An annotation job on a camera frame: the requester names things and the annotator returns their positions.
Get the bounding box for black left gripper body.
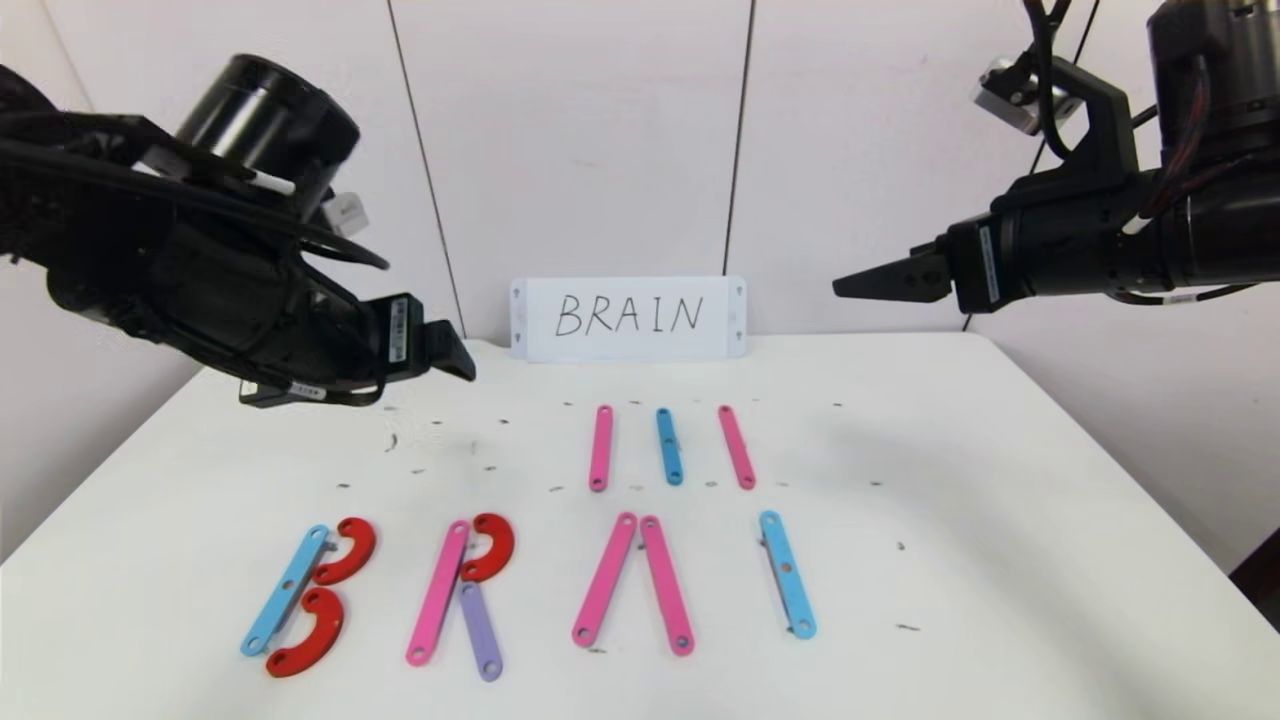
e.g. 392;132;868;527
228;222;438;392

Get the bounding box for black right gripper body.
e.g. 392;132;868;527
945;189;1128;314

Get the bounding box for long pink bar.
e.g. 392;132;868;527
588;405;614;493
640;516;696;657
572;512;639;648
405;520;472;667

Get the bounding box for small red curved piece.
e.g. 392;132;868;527
460;513;516;585

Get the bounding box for short pink bar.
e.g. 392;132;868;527
718;405;758;491

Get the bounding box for short dark blue bar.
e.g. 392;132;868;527
656;408;685;487

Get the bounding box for short purple bar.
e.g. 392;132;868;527
458;582;504;683

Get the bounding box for white BRAIN sign card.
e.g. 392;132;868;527
511;277;748;363

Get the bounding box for large red curved piece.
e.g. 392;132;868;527
312;517;378;587
265;587;345;679

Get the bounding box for long light blue bar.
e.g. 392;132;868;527
240;525;332;658
759;511;818;641

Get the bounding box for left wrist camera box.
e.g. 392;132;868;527
320;192;369;239

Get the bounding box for black right camera bracket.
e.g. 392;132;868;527
1000;55;1141;196

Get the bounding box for black right camera cable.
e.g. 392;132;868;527
1025;0;1079;161

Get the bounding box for black cable with white label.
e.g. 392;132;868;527
1105;283;1261;307

